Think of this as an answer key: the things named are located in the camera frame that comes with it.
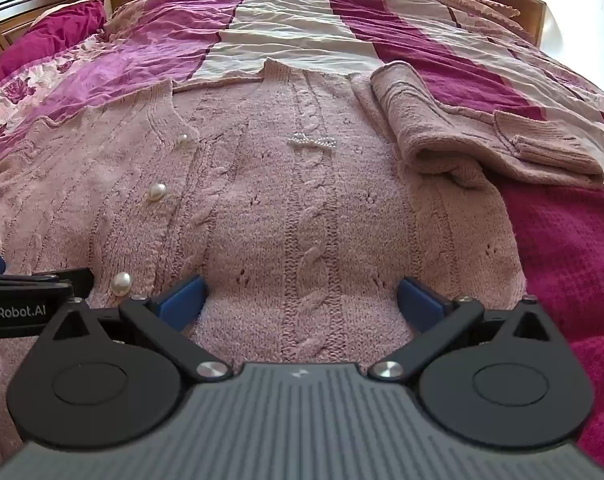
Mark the magenta pillow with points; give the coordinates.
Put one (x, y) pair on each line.
(56, 30)

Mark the pink knit cardigan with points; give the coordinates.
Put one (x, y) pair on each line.
(302, 210)

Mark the pink striped floral bedspread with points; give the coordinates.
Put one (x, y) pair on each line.
(292, 25)

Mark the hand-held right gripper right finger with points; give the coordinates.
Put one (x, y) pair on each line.
(422, 310)

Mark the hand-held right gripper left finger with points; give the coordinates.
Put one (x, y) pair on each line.
(181, 304)

